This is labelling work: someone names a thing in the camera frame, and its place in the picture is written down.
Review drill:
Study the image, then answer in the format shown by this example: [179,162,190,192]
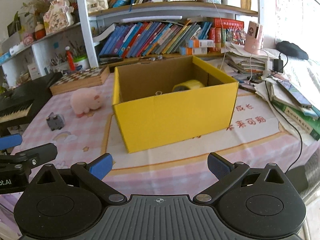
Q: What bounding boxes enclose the black power adapter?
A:
[273,59,284,73]

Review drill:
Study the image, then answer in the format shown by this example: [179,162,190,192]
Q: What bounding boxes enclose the red bottle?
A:
[65,46,75,71]

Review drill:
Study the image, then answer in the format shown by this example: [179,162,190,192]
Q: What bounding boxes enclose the wooden chessboard box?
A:
[49,66,110,96]

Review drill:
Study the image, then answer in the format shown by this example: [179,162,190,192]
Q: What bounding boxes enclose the black pouch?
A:
[276,41,309,61]

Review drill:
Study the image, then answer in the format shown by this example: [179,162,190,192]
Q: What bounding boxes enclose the pink plush pig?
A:
[70,88,105,118]

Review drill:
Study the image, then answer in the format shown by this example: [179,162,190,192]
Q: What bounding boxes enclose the black pen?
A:
[239,84,257,93]

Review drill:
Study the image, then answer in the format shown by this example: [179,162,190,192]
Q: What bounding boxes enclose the row of colourful books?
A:
[98,21,213,58]

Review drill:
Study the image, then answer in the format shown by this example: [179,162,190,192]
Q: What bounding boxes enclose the white cable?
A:
[200,0,271,81]

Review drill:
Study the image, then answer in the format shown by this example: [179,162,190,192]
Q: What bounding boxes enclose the yellow cardboard box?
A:
[112,55,239,153]

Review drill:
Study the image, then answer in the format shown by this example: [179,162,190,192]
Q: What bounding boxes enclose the black cable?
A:
[264,52,304,174]

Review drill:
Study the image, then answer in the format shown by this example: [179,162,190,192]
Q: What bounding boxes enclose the black piano keyboard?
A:
[0,72,63,136]

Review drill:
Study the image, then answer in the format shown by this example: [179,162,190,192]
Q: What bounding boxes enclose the yellow tape roll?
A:
[172,79,205,92]

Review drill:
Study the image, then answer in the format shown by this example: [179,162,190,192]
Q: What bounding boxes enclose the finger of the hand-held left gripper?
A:
[0,143,58,171]
[0,134,23,151]

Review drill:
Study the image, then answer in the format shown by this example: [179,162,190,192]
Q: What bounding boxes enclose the green book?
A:
[271,100,320,141]

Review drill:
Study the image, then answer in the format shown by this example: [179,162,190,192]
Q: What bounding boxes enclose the pink desktop device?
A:
[244,20,265,55]

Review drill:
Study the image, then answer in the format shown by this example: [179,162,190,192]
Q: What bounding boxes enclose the small grey toy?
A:
[46,112,66,131]

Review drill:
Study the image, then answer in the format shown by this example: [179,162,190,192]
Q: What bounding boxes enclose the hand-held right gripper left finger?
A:
[35,153,127,204]

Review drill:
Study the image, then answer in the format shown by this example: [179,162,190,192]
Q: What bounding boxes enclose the pile of notebooks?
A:
[254,59,320,121]

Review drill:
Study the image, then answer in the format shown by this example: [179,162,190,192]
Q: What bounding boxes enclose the colourful patterned box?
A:
[225,29,246,46]

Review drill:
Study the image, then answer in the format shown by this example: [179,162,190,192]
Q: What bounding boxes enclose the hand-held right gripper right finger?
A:
[193,152,288,203]

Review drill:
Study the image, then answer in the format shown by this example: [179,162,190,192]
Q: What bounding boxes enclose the blue and white box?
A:
[0,42,33,64]

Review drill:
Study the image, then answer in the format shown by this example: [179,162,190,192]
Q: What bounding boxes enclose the green lid white jar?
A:
[73,56,90,71]

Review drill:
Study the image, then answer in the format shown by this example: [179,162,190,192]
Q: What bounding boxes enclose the clear cup of pens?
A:
[50,57,69,73]

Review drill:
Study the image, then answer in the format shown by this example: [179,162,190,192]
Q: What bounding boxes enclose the desktop with pink checked cloth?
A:
[0,57,320,238]

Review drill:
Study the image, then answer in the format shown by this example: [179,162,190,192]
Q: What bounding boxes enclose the orange and white small box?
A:
[185,39,215,48]
[179,47,208,55]

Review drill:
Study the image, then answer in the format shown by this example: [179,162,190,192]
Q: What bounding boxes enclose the dried flowers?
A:
[14,0,51,30]

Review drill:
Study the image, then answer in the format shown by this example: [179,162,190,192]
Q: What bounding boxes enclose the red book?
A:
[213,17,244,29]

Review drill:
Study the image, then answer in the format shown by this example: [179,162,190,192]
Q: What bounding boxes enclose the white bookshelf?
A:
[0,0,259,85]

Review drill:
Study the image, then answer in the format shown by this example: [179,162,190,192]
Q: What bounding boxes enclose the wall poster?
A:
[274,0,304,43]

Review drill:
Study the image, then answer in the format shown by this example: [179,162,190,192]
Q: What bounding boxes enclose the orange figurine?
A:
[34,22,47,40]

